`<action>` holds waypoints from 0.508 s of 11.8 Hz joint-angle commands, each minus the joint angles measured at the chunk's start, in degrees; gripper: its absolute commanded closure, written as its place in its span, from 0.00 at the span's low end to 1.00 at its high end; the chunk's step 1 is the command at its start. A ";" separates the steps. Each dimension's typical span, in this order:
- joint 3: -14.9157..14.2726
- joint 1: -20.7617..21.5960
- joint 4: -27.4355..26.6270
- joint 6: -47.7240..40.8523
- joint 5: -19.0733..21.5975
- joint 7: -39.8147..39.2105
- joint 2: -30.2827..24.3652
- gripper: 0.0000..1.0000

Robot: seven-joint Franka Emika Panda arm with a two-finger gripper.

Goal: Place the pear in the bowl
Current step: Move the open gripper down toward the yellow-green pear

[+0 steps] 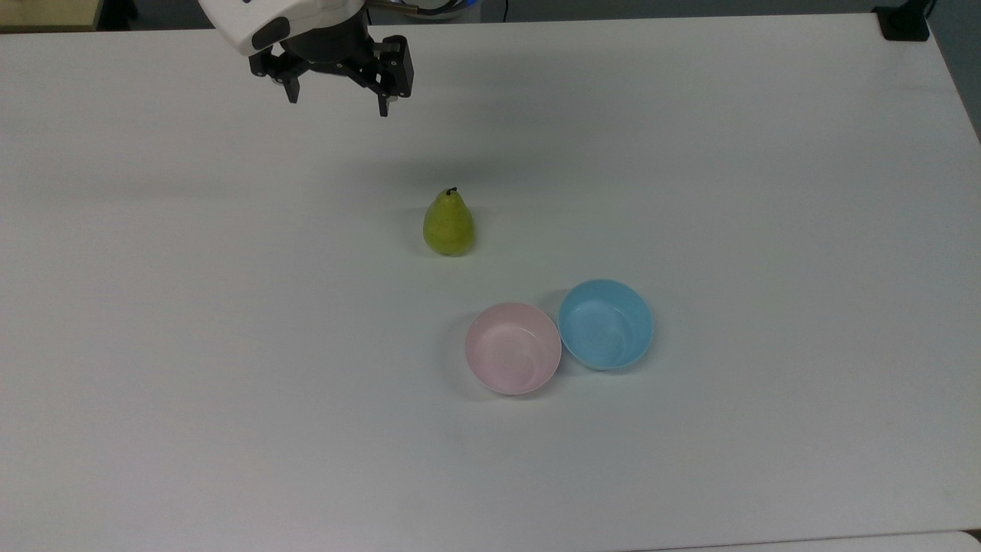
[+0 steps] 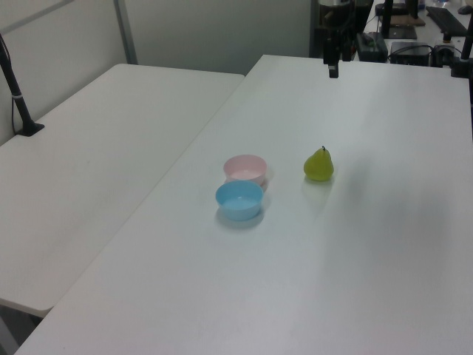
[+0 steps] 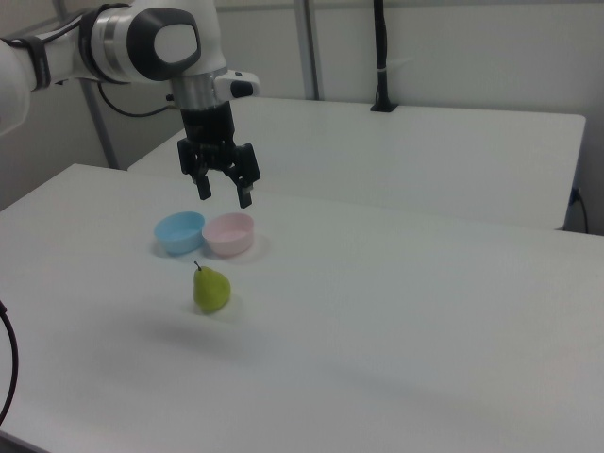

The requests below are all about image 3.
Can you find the black pole with clamp base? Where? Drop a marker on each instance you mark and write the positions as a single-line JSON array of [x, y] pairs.
[[383, 56]]

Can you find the grey metal frame post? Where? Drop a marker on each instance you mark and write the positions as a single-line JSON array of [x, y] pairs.
[[307, 47]]

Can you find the white rear table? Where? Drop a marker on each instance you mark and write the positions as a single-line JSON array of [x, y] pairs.
[[377, 156]]

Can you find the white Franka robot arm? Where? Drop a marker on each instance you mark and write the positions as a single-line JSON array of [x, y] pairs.
[[127, 42]]

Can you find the light blue plastic bowl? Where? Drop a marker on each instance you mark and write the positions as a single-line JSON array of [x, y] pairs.
[[179, 232]]

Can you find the green pear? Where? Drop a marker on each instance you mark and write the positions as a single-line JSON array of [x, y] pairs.
[[211, 290]]

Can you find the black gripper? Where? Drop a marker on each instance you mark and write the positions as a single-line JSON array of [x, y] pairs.
[[210, 134]]

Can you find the pink plastic bowl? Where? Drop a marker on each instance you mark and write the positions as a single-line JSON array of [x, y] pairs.
[[229, 233]]

